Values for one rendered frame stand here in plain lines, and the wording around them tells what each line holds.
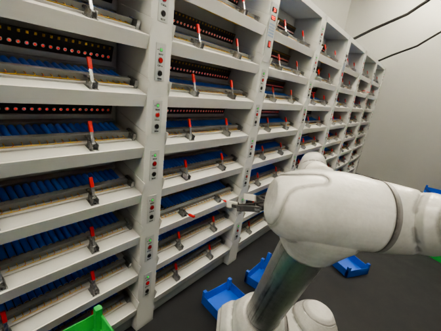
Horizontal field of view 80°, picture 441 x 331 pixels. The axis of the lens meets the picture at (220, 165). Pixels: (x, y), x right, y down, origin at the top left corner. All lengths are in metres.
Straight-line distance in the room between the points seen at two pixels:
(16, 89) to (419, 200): 0.87
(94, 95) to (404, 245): 0.83
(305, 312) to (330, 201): 0.59
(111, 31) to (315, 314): 1.05
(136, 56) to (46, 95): 0.34
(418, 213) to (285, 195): 0.21
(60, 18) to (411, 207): 0.87
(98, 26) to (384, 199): 0.81
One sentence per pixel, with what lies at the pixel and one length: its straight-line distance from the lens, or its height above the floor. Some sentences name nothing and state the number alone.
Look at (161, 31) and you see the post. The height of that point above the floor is 1.28.
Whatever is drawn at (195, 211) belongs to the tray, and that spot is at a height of 0.51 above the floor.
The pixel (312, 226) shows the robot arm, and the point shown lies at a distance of 0.46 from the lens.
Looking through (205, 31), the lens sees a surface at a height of 1.36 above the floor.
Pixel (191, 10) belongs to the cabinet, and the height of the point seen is 1.44.
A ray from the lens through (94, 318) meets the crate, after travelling 0.96.
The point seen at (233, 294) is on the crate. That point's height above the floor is 0.00.
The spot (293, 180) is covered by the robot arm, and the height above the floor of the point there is 1.00.
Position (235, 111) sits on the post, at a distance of 1.57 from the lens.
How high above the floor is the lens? 1.13
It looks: 17 degrees down
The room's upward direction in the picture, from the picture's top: 8 degrees clockwise
